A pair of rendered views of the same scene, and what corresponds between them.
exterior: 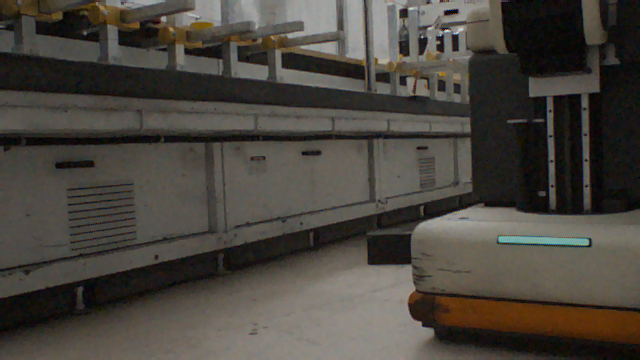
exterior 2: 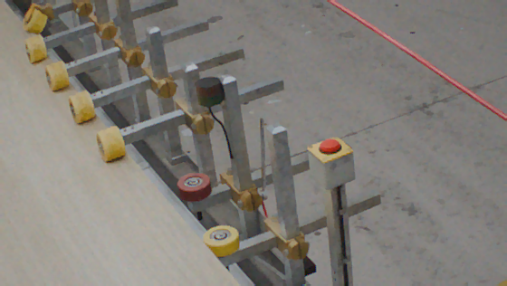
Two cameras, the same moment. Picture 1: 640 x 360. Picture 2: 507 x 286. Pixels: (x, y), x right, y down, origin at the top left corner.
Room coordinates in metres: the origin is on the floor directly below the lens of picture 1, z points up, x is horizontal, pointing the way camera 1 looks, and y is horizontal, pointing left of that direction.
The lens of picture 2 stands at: (1.90, 1.51, 2.43)
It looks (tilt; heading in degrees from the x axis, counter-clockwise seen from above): 30 degrees down; 309
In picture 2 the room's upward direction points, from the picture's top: 9 degrees counter-clockwise
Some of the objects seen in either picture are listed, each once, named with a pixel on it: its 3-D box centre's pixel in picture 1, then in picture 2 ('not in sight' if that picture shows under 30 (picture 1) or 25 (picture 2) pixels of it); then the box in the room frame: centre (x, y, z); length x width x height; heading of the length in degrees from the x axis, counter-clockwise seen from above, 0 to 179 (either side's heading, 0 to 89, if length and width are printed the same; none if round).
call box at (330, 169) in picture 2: not in sight; (331, 165); (3.01, -0.21, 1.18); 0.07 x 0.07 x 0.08; 59
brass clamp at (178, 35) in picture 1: (180, 37); not in sight; (1.97, 0.43, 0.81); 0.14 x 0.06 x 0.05; 149
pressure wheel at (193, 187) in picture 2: not in sight; (196, 199); (3.53, -0.40, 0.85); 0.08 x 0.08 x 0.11
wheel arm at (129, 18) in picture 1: (131, 16); not in sight; (1.75, 0.51, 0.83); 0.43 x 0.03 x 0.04; 59
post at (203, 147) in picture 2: (433, 70); (203, 146); (3.66, -0.60, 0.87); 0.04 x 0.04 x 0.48; 59
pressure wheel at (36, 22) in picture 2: not in sight; (34, 21); (4.63, -1.00, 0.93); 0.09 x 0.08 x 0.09; 59
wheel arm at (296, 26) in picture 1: (247, 35); not in sight; (2.17, 0.25, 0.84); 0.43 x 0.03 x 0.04; 59
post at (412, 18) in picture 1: (414, 53); (240, 164); (3.44, -0.47, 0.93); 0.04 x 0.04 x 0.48; 59
